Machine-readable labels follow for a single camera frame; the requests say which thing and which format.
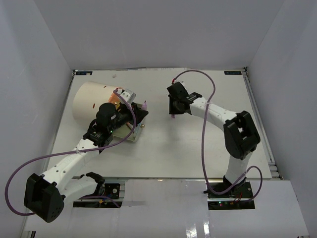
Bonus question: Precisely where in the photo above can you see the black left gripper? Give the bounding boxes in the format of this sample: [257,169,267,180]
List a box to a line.
[108,102,149,133]

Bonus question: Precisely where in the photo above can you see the pink purple highlighter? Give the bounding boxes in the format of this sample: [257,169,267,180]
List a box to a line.
[141,100,147,111]

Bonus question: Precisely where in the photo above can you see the orange clear highlighter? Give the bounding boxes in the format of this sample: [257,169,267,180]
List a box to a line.
[126,122,135,134]

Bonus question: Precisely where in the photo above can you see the orange top drawer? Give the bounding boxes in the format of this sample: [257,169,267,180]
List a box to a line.
[106,86,120,107]

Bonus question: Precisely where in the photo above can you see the cream cylindrical drawer organizer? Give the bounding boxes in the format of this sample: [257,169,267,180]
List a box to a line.
[72,81,109,128]

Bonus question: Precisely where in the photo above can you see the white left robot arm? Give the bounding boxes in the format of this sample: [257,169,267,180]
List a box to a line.
[24,103,149,223]

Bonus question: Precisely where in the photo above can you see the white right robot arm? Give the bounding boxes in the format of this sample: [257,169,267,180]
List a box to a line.
[167,82,261,198]

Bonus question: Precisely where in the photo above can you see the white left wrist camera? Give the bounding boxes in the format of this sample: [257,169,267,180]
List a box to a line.
[113,88,136,104]

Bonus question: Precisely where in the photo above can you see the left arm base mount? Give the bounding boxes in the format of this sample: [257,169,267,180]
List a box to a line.
[73,182,125,208]

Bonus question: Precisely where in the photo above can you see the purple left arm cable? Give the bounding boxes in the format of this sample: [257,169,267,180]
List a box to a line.
[4,88,137,216]

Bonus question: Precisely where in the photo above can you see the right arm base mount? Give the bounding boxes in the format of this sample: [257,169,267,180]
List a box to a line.
[204,182,255,211]

